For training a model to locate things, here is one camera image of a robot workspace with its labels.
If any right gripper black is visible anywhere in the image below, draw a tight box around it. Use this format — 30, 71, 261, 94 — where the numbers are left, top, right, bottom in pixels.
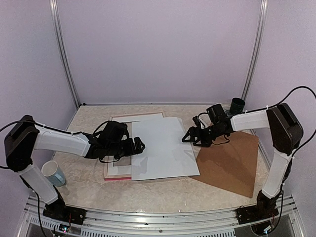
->
182, 123, 226, 147

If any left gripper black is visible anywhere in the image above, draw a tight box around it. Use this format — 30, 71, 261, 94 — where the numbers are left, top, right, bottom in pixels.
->
106, 137, 145, 159

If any white mat board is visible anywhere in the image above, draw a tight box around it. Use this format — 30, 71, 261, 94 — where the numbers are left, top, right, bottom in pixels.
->
106, 112, 163, 177

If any landscape photo print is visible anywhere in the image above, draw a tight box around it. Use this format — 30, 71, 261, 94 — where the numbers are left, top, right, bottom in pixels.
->
131, 117, 200, 181

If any wooden picture frame pink edge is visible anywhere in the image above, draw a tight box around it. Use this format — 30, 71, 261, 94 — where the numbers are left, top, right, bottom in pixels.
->
103, 111, 166, 181

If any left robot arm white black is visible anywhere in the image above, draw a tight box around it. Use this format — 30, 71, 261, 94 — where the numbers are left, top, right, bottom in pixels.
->
3, 115, 145, 220

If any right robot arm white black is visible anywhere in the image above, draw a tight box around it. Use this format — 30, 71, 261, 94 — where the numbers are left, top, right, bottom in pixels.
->
182, 103, 304, 219

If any brown backing board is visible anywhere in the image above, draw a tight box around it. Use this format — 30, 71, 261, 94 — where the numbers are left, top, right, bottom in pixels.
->
191, 132, 258, 198

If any white round coaster plate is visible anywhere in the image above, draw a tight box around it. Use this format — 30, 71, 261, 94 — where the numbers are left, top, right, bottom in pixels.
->
221, 103, 233, 117

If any dark green cup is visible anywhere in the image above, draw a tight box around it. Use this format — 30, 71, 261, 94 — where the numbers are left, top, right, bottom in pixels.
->
229, 97, 245, 115

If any light blue mug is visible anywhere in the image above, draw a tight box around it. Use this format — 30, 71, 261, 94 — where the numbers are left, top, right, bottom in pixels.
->
41, 160, 66, 187

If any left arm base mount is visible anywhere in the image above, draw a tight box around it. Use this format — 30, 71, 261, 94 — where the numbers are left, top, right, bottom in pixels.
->
43, 196, 86, 225

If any front aluminium rail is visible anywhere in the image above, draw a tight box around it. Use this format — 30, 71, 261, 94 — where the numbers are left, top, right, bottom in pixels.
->
17, 195, 304, 237

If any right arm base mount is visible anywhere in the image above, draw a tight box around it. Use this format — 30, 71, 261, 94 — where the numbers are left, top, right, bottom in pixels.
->
236, 191, 281, 224

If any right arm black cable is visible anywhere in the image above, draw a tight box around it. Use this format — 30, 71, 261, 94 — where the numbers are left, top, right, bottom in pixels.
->
266, 85, 316, 154

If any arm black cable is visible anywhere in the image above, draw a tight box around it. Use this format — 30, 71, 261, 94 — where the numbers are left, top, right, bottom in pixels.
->
0, 119, 35, 171
266, 85, 316, 154

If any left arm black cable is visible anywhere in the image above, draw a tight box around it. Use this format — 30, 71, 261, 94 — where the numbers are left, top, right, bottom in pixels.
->
0, 119, 35, 171

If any right aluminium post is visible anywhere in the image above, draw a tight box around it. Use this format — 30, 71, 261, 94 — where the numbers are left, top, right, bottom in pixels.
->
241, 0, 268, 101

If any aluminium post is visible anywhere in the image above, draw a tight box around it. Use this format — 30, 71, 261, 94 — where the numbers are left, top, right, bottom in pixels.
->
49, 0, 81, 109
241, 0, 268, 101

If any left aluminium post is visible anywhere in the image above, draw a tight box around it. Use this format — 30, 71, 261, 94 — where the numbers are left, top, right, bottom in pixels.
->
49, 0, 81, 109

